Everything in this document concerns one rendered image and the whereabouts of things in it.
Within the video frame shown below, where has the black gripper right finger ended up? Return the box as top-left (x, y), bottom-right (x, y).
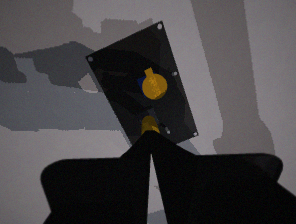
top-left (150, 130), bottom-right (283, 224)

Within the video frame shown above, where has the black circuit board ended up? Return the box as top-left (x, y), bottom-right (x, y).
top-left (85, 20), bottom-right (199, 146)

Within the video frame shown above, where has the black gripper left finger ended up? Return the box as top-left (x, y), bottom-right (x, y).
top-left (41, 130), bottom-right (151, 224)

